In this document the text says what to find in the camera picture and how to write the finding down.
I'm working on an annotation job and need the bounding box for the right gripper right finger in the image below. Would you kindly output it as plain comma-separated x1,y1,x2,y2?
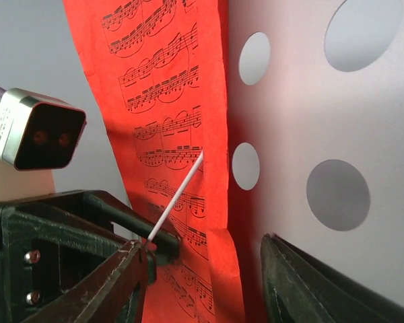
260,234,404,323

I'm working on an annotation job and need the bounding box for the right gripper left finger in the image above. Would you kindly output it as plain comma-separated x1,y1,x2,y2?
24,240,148,322

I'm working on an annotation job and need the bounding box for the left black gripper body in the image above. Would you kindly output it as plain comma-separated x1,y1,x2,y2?
0,202,125,322

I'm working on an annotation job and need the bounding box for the red sheet music left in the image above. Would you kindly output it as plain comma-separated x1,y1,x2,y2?
64,1,245,322

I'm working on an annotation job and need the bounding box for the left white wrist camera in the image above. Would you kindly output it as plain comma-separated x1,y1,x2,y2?
0,87,87,202

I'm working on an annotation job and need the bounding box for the white tripod music stand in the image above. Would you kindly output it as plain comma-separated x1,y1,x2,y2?
225,1,404,322

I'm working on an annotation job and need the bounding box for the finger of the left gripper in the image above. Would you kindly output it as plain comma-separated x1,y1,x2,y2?
53,190,180,266

